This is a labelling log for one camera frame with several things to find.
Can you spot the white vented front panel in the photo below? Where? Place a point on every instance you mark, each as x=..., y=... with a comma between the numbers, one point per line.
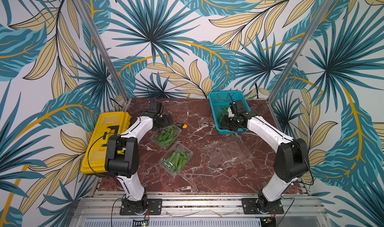
x=174, y=222

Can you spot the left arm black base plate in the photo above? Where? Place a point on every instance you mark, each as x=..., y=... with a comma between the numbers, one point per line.
x=140, y=208

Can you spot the yellow plastic toolbox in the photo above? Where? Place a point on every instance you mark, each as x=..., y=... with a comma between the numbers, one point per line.
x=108, y=124

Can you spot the green peppers in basket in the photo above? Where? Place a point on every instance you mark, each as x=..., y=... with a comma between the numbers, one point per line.
x=222, y=114

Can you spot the yellow black utility knife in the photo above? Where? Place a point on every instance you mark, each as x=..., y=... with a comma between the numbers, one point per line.
x=181, y=126

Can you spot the clear clamshell pepper container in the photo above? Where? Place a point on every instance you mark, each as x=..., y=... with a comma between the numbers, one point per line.
x=166, y=136
x=176, y=158

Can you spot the right aluminium frame post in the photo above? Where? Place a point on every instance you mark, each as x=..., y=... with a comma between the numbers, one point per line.
x=323, y=8

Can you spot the left aluminium frame post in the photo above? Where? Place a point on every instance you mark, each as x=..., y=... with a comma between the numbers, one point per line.
x=88, y=20

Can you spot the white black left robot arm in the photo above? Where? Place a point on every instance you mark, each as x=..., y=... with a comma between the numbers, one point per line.
x=122, y=157

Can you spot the teal perforated plastic basket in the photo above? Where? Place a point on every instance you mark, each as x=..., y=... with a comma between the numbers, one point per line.
x=224, y=98

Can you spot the aluminium frame post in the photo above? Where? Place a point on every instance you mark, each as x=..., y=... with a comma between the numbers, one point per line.
x=88, y=20
x=323, y=8

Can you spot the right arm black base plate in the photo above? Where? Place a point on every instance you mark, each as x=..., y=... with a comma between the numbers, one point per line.
x=261, y=206

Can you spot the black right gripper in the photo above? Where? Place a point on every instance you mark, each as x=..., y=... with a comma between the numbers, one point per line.
x=227, y=124

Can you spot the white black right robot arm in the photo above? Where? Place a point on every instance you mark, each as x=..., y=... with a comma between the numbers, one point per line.
x=291, y=160

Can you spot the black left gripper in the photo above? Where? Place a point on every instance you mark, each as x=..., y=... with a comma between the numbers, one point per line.
x=166, y=122

